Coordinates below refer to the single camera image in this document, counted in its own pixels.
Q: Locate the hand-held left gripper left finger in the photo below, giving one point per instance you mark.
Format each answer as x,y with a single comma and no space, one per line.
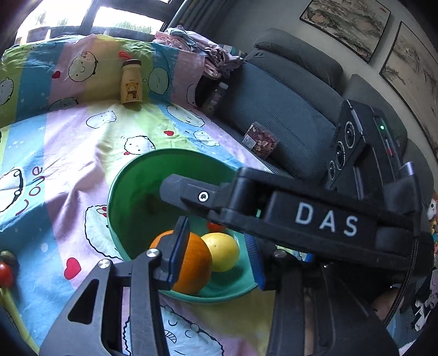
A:
180,248

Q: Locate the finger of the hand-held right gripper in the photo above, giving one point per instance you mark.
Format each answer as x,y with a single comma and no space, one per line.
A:
191,195

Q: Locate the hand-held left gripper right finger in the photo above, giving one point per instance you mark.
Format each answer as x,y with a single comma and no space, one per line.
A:
256,265

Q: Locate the orange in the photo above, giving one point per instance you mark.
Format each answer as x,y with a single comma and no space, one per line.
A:
195,263

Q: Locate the yellow lemon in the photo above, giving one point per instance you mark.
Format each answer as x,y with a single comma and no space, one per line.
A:
222,251

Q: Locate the small red tomato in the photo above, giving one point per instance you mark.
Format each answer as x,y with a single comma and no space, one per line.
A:
215,226

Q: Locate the green plastic bowl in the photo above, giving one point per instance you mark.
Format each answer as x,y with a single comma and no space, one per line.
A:
137,191

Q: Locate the person's right hand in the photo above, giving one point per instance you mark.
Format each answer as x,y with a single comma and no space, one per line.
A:
385,304

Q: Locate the clear snack packet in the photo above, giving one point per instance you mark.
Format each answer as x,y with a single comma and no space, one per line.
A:
260,140

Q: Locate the dark drink bottle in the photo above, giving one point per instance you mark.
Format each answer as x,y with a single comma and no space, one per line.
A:
215,99

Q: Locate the colourful plush toy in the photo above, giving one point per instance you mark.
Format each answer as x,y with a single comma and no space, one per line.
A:
433,219

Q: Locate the dark grey sofa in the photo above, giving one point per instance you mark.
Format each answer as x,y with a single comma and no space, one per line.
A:
280,102

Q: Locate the yellow bottle with bear print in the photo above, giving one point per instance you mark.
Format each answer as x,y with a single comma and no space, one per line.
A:
131,84

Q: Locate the colourful cartoon printed blanket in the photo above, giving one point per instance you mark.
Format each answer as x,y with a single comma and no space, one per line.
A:
68,143

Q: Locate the pink clothes pile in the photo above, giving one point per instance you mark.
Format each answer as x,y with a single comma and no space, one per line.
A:
205,51

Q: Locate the framed landscape painting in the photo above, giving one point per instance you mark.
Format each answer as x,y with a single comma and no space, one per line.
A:
345,24
414,75

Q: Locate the dark brown-green olive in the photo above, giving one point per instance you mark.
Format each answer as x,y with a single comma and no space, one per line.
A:
8,257

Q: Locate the red tomato with stem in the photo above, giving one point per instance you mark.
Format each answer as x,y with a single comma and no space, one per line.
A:
6,275

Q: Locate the window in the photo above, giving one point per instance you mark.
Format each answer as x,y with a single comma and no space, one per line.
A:
113,13

